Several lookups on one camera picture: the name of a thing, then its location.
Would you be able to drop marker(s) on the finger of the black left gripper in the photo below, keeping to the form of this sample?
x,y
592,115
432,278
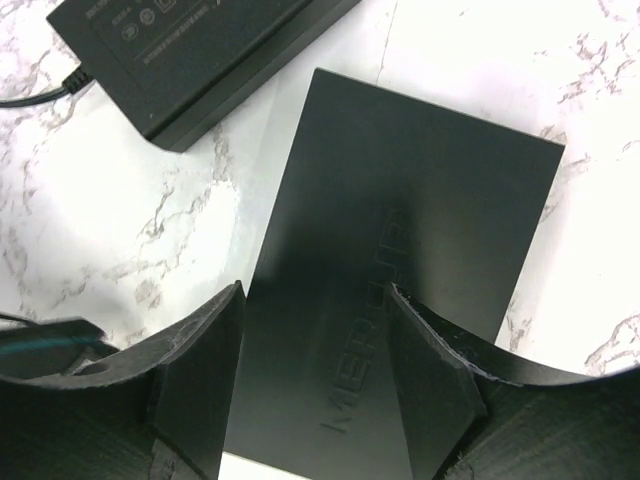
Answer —
x,y
30,349

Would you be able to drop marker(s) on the black power adapter brick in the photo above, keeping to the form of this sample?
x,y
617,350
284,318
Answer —
x,y
176,68

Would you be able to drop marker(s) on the black network switch box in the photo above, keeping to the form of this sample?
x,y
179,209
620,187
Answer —
x,y
378,188

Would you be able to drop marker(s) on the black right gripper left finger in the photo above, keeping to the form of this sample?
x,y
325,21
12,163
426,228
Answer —
x,y
155,410

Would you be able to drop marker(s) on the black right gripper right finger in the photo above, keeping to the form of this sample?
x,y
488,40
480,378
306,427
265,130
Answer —
x,y
471,410

